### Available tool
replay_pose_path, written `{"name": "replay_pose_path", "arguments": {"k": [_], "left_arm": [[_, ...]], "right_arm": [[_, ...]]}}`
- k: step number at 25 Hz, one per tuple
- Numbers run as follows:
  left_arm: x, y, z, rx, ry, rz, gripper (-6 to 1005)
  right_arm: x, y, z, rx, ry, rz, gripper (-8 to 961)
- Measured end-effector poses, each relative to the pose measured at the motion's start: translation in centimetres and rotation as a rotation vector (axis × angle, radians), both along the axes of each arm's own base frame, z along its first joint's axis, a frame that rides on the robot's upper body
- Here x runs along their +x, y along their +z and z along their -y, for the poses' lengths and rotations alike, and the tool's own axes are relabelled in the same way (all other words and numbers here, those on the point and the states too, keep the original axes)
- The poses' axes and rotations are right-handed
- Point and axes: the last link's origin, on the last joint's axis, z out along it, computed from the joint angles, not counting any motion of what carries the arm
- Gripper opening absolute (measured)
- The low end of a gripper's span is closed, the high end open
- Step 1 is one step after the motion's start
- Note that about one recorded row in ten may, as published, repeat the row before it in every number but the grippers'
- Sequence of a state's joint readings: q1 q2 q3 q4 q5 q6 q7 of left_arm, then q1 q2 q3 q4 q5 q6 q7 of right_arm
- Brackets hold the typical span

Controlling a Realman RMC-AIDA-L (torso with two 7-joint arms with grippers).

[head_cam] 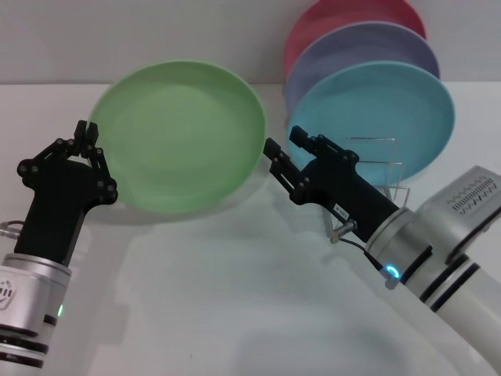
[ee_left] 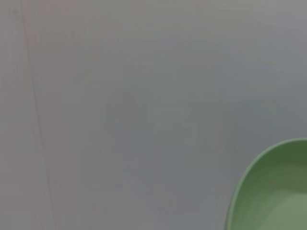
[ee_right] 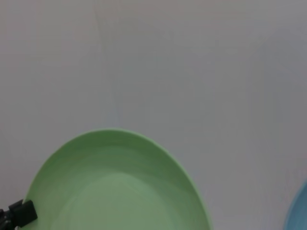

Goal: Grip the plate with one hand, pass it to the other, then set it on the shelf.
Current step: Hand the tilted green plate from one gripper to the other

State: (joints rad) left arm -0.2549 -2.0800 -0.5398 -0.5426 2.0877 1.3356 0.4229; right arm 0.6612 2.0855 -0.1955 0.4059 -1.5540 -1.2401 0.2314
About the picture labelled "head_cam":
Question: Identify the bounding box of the chrome wire plate rack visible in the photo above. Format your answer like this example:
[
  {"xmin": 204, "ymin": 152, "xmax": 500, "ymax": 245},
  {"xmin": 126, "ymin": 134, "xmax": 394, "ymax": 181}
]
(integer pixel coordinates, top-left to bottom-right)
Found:
[{"xmin": 323, "ymin": 136, "xmax": 411, "ymax": 237}]

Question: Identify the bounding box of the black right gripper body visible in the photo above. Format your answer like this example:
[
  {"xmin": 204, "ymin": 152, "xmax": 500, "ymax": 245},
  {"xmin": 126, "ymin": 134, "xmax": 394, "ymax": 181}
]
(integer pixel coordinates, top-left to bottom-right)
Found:
[{"xmin": 291, "ymin": 154, "xmax": 401, "ymax": 243}]

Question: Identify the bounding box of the green round plate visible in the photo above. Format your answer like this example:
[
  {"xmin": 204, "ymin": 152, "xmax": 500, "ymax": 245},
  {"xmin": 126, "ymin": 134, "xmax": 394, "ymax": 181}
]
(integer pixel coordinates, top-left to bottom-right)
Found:
[{"xmin": 88, "ymin": 59, "xmax": 269, "ymax": 215}]

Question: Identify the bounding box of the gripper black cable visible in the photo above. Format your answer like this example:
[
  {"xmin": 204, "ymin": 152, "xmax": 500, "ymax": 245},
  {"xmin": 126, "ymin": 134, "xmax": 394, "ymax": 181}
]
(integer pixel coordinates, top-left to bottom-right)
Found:
[
  {"xmin": 330, "ymin": 219, "xmax": 392, "ymax": 275},
  {"xmin": 0, "ymin": 220, "xmax": 27, "ymax": 240}
]

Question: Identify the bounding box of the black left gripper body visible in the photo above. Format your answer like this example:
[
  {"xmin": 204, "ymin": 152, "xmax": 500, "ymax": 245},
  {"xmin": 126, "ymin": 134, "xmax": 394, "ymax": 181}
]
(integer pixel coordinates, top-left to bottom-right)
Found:
[{"xmin": 14, "ymin": 155, "xmax": 106, "ymax": 266}]

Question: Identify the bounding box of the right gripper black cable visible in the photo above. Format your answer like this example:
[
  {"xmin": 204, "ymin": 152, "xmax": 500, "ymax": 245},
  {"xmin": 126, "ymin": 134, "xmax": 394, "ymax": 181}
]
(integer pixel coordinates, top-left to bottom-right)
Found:
[{"xmin": 330, "ymin": 219, "xmax": 392, "ymax": 275}]

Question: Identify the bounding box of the blue round plate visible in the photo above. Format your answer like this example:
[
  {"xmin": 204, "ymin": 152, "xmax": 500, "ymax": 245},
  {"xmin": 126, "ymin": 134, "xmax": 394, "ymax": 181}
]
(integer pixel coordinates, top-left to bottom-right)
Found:
[{"xmin": 285, "ymin": 60, "xmax": 457, "ymax": 186}]

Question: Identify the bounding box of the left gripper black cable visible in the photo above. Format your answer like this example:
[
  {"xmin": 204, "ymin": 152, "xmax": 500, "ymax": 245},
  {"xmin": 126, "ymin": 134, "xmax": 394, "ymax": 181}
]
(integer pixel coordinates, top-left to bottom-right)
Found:
[{"xmin": 0, "ymin": 220, "xmax": 27, "ymax": 240}]

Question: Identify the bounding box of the red round plate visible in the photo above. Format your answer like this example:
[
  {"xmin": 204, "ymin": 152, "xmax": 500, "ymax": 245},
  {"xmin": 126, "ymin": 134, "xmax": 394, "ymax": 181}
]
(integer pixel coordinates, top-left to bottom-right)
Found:
[{"xmin": 283, "ymin": 0, "xmax": 427, "ymax": 81}]

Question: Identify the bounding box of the purple round plate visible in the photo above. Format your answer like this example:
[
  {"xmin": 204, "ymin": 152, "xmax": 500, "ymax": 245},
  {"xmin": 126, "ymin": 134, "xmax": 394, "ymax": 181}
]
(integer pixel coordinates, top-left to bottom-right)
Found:
[{"xmin": 284, "ymin": 21, "xmax": 442, "ymax": 115}]

